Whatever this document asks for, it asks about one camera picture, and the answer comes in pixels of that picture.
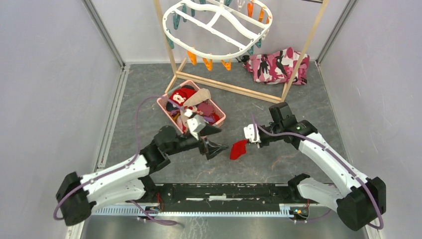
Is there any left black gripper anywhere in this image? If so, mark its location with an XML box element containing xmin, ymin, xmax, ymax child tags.
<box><xmin>166</xmin><ymin>122</ymin><xmax>229</xmax><ymax>160</ymax></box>

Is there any plain red sock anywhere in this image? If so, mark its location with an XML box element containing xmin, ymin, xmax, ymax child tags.
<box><xmin>229</xmin><ymin>139</ymin><xmax>249</xmax><ymax>160</ymax></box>

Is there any white round clip hanger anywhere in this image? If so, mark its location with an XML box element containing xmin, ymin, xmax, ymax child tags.
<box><xmin>161</xmin><ymin>0</ymin><xmax>274</xmax><ymax>71</ymax></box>

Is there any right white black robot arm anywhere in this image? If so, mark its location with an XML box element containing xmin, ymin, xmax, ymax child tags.
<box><xmin>243</xmin><ymin>102</ymin><xmax>386</xmax><ymax>231</ymax></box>

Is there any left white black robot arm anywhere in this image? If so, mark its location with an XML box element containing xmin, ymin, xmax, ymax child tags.
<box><xmin>53</xmin><ymin>125</ymin><xmax>228</xmax><ymax>226</ymax></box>

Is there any maroon purple sock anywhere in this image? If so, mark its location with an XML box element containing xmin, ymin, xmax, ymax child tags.
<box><xmin>197</xmin><ymin>102</ymin><xmax>214</xmax><ymax>117</ymax></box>

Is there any pink perforated plastic basket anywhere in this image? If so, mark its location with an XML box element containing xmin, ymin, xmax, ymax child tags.
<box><xmin>157</xmin><ymin>80</ymin><xmax>226</xmax><ymax>133</ymax></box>

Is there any beige sock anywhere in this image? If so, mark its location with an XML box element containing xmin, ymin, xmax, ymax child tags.
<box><xmin>183</xmin><ymin>88</ymin><xmax>211</xmax><ymax>107</ymax></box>

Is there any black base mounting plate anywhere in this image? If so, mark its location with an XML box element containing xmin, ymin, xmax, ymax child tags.
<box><xmin>136</xmin><ymin>183</ymin><xmax>308</xmax><ymax>213</ymax></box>

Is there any pink camouflage cloth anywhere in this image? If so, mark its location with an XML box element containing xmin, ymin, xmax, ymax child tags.
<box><xmin>242</xmin><ymin>47</ymin><xmax>301</xmax><ymax>84</ymax></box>

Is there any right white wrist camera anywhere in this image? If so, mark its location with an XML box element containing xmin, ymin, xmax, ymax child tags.
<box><xmin>243</xmin><ymin>124</ymin><xmax>261</xmax><ymax>143</ymax></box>

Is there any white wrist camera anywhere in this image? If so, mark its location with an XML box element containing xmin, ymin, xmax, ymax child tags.
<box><xmin>243</xmin><ymin>124</ymin><xmax>261</xmax><ymax>143</ymax></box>
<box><xmin>184</xmin><ymin>109</ymin><xmax>206</xmax><ymax>140</ymax></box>

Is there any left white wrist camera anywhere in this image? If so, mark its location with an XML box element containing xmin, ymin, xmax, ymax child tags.
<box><xmin>184</xmin><ymin>109</ymin><xmax>206</xmax><ymax>140</ymax></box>

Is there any wooden rack frame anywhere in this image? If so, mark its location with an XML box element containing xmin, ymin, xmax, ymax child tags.
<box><xmin>153</xmin><ymin>0</ymin><xmax>328</xmax><ymax>103</ymax></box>

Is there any white toothed cable rail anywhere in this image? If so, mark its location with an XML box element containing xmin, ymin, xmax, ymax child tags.
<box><xmin>87</xmin><ymin>204</ymin><xmax>294</xmax><ymax>218</ymax></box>

